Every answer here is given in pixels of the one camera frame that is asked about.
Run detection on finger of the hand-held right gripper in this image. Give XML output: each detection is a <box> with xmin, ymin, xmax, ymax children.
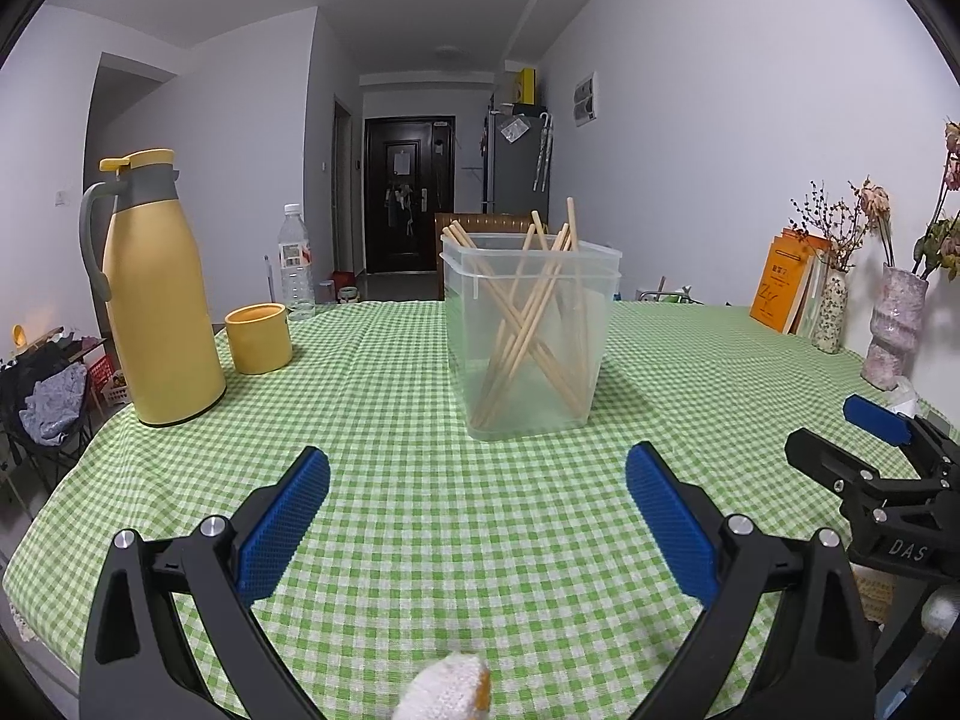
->
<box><xmin>785</xmin><ymin>427</ymin><xmax>923</xmax><ymax>497</ymax></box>
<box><xmin>841</xmin><ymin>394</ymin><xmax>960</xmax><ymax>470</ymax></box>

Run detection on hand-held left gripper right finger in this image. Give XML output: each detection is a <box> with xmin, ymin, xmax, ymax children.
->
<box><xmin>624</xmin><ymin>441</ymin><xmax>878</xmax><ymax>720</ymax></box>

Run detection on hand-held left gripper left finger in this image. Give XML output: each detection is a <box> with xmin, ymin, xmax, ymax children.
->
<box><xmin>79</xmin><ymin>446</ymin><xmax>332</xmax><ymax>720</ymax></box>

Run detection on clear plastic container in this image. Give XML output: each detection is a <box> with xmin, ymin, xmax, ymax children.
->
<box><xmin>440</xmin><ymin>234</ymin><xmax>623</xmax><ymax>442</ymax></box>

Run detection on bunch of wooden chopsticks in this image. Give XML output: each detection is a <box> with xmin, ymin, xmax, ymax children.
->
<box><xmin>442</xmin><ymin>196</ymin><xmax>590</xmax><ymax>428</ymax></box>

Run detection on person's right hand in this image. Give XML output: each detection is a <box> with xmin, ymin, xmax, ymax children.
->
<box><xmin>924</xmin><ymin>589</ymin><xmax>960</xmax><ymax>638</ymax></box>

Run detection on white tissue pack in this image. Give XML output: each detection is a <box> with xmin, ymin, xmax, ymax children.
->
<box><xmin>885</xmin><ymin>379</ymin><xmax>953</xmax><ymax>428</ymax></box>

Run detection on spotted flower vase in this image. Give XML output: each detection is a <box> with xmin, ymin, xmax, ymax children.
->
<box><xmin>812</xmin><ymin>270</ymin><xmax>850</xmax><ymax>355</ymax></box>

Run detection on green checked tablecloth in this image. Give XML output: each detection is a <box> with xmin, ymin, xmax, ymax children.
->
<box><xmin>0</xmin><ymin>300</ymin><xmax>960</xmax><ymax>720</ymax></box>

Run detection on yellow cup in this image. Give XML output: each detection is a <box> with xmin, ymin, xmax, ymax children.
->
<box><xmin>225</xmin><ymin>303</ymin><xmax>293</xmax><ymax>376</ymax></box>

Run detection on dried roses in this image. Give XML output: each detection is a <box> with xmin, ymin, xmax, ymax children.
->
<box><xmin>859</xmin><ymin>120</ymin><xmax>960</xmax><ymax>278</ymax></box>

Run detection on dried twig flowers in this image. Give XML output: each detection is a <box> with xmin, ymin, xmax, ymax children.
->
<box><xmin>789</xmin><ymin>180</ymin><xmax>863</xmax><ymax>275</ymax></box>

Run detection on red plastic basket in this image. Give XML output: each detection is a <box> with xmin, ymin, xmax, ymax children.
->
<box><xmin>86</xmin><ymin>354</ymin><xmax>125</xmax><ymax>406</ymax></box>

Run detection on yellow thermos jug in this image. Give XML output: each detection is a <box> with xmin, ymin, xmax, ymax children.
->
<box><xmin>79</xmin><ymin>148</ymin><xmax>227</xmax><ymax>430</ymax></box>

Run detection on clear plastic water bottle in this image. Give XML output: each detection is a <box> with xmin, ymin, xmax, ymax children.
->
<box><xmin>279</xmin><ymin>202</ymin><xmax>316</xmax><ymax>322</ymax></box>

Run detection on grey cloth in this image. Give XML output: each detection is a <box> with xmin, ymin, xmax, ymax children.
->
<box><xmin>19</xmin><ymin>364</ymin><xmax>89</xmax><ymax>445</ymax></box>

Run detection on dark entrance door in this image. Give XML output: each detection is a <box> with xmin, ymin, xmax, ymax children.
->
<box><xmin>364</xmin><ymin>116</ymin><xmax>455</xmax><ymax>275</ymax></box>

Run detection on brown wooden chair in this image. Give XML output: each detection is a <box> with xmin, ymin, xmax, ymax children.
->
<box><xmin>435</xmin><ymin>212</ymin><xmax>541</xmax><ymax>301</ymax></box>

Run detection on grey refrigerator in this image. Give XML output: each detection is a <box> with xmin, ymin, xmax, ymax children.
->
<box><xmin>484</xmin><ymin>106</ymin><xmax>552</xmax><ymax>215</ymax></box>

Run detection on folded umbrella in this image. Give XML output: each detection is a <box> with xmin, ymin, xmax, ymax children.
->
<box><xmin>532</xmin><ymin>111</ymin><xmax>554</xmax><ymax>192</ymax></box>

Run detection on white wire rack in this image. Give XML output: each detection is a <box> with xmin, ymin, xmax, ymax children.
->
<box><xmin>637</xmin><ymin>277</ymin><xmax>706</xmax><ymax>306</ymax></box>

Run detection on white wall panel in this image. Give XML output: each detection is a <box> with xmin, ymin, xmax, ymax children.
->
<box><xmin>571</xmin><ymin>73</ymin><xmax>599</xmax><ymax>125</ymax></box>

